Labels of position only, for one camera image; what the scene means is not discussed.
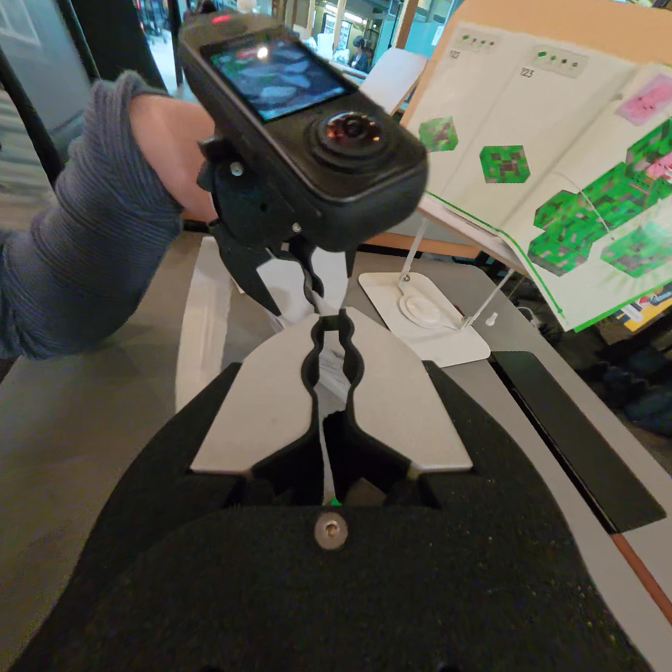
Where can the grey table with brown edge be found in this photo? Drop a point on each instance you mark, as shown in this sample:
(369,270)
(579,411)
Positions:
(596,401)

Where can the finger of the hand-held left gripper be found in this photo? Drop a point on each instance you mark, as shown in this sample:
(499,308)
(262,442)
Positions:
(283,288)
(333,273)

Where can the person's left forearm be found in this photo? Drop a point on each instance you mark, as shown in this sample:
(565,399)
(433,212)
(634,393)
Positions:
(105,220)

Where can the white instruction booklet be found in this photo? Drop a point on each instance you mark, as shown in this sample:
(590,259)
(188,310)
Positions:
(525,115)

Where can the grey desk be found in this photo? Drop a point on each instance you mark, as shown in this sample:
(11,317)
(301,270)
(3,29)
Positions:
(63,446)

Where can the white metal rod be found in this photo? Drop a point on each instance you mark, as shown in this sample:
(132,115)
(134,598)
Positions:
(488,296)
(412,249)

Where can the yellow and blue box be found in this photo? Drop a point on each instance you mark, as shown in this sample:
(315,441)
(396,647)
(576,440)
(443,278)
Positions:
(645,309)

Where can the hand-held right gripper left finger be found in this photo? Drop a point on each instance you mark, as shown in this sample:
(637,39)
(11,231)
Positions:
(252,414)

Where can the white paper sheet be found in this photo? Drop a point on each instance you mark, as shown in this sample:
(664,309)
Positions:
(391,73)

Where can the white rounded base plate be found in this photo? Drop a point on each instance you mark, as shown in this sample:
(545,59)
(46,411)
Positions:
(451,341)

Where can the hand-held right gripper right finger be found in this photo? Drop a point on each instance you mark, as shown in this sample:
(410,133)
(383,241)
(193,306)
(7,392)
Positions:
(409,414)

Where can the white paper bag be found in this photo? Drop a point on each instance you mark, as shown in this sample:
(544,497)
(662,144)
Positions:
(202,325)

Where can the black pillar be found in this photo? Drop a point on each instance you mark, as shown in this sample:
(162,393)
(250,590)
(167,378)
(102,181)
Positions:
(115,31)

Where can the black panel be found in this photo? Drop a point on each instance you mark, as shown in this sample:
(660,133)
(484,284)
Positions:
(577,435)

